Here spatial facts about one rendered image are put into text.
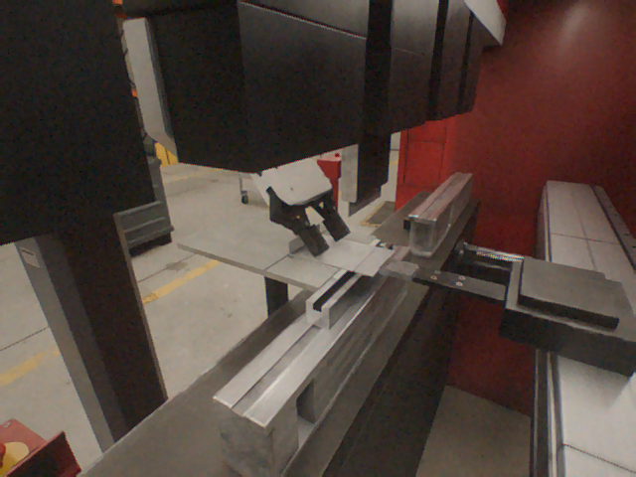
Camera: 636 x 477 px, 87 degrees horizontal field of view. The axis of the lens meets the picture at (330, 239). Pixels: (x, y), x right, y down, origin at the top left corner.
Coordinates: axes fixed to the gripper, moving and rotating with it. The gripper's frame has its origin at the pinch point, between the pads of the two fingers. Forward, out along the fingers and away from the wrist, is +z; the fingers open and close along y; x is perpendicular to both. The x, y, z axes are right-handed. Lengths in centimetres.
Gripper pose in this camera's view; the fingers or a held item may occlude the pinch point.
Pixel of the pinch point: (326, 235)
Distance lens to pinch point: 49.2
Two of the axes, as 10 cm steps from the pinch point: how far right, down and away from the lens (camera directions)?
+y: 5.0, -3.5, 7.9
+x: -6.6, 4.3, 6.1
